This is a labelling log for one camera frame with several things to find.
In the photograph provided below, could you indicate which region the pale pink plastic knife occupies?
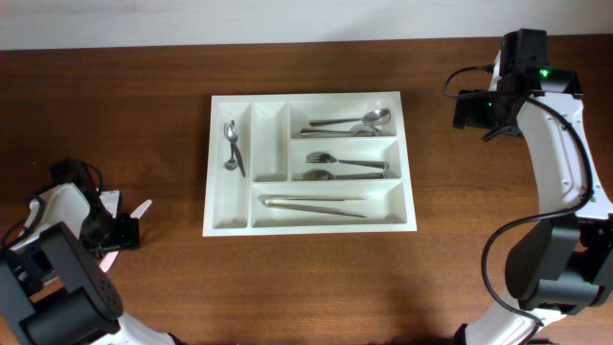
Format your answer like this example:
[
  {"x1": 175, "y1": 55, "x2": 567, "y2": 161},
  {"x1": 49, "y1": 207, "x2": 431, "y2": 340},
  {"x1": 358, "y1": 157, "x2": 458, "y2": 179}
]
[{"x1": 99, "y1": 199, "x2": 152, "y2": 272}]

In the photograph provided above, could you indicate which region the large steel spoon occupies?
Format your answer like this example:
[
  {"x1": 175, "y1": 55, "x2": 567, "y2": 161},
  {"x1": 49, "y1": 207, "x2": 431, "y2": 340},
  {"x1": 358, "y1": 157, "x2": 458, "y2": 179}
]
[
  {"x1": 309, "y1": 108, "x2": 392, "y2": 127},
  {"x1": 300, "y1": 125, "x2": 383, "y2": 137}
]

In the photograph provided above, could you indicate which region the small shiny steel teaspoon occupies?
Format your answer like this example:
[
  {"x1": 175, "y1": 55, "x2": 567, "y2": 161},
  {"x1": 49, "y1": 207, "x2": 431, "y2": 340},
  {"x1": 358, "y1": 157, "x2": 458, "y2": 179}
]
[{"x1": 224, "y1": 121, "x2": 238, "y2": 171}]

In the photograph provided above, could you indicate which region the small dark steel teaspoon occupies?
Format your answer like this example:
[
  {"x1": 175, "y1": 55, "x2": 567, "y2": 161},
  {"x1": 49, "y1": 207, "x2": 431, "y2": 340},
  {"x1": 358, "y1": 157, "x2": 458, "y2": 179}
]
[{"x1": 235, "y1": 142, "x2": 246, "y2": 177}]

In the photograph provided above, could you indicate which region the steel fork with wide tines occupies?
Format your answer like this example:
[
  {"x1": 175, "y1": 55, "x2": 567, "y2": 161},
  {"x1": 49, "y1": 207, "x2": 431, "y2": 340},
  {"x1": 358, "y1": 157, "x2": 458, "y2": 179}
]
[{"x1": 306, "y1": 152, "x2": 389, "y2": 171}]

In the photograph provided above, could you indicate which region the steel fork with curved handle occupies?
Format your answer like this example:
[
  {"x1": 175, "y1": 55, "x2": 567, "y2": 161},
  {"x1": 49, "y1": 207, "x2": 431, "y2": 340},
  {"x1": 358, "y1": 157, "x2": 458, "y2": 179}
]
[{"x1": 300, "y1": 170, "x2": 385, "y2": 181}]

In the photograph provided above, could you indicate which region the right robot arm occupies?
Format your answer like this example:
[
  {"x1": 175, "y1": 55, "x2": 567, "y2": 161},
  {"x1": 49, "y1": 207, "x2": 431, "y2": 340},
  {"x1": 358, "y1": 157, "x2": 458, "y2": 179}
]
[{"x1": 453, "y1": 29, "x2": 612, "y2": 345}]

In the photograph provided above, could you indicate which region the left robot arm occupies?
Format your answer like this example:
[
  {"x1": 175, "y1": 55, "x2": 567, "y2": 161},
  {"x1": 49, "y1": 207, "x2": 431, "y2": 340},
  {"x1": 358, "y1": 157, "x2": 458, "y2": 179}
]
[{"x1": 1, "y1": 158, "x2": 180, "y2": 345}]

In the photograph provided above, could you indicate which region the white plastic cutlery tray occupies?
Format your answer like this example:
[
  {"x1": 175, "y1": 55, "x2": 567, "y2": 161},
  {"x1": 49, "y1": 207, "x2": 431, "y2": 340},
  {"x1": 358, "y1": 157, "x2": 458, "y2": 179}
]
[{"x1": 202, "y1": 91, "x2": 418, "y2": 237}]

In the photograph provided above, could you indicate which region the right black cable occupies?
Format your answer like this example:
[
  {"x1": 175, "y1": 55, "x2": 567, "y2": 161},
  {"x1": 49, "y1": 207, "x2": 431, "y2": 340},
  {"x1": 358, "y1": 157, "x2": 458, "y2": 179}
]
[{"x1": 443, "y1": 64, "x2": 595, "y2": 345}]

